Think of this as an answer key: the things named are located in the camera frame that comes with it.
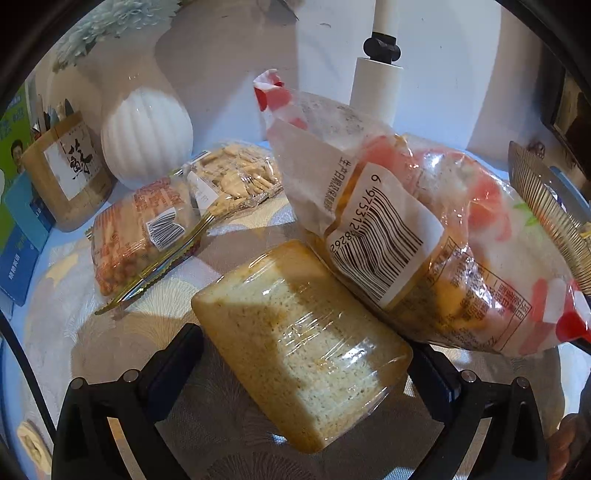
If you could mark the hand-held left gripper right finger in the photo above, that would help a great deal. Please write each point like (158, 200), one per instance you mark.
(443, 383)

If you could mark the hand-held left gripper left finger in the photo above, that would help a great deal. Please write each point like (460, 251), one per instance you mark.
(175, 355)

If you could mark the cake slice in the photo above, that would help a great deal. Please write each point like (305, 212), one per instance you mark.
(295, 332)

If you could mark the person's right hand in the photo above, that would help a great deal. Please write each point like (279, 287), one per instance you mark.
(572, 443)

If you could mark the patterned cloth mat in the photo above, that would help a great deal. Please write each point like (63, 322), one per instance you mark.
(69, 323)

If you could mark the orange biscuit stick packet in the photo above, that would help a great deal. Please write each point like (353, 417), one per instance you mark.
(134, 230)

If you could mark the red white snack bag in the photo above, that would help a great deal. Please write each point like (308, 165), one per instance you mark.
(392, 230)

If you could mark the small cracker packet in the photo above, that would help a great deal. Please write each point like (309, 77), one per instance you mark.
(235, 175)

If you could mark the ribbed golden dish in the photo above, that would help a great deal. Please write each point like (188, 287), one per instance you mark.
(549, 207)

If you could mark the small blue card box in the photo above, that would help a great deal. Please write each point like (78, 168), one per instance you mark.
(27, 207)

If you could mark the wooden pen holder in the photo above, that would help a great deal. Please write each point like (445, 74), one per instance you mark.
(46, 184)

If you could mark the white ribbed vase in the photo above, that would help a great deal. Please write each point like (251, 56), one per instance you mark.
(147, 134)

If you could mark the green study book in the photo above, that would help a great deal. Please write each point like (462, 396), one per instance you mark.
(14, 129)

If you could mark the white desk lamp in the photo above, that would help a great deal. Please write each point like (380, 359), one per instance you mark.
(374, 83)

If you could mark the artificial blue flower bouquet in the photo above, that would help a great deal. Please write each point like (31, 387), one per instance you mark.
(106, 23)

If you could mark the dark picture frame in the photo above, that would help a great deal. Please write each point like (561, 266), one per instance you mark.
(572, 101)

